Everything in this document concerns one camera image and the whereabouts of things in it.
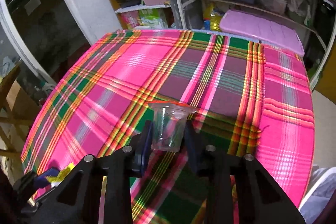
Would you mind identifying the wooden side table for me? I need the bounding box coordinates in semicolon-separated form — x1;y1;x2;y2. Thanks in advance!
0;62;40;159

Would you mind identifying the clear plastic cup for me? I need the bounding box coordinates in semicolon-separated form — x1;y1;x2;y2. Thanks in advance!
148;101;197;152

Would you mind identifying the small wooden shelf cabinet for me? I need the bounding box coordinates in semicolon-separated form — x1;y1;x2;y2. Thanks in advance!
109;0;179;30

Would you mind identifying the pink plaid tablecloth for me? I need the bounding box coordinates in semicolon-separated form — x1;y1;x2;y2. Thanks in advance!
21;30;314;223

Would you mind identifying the pink lidded storage box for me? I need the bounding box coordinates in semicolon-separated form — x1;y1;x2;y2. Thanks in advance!
219;10;305;57

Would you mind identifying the white trash bin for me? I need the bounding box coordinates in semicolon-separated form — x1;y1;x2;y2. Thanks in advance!
298;165;335;223

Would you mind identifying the yellow snack wrapper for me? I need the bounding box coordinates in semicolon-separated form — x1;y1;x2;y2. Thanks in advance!
46;162;75;188

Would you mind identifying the yellow wooden door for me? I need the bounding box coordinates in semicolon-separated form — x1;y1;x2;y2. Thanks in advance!
316;43;336;103

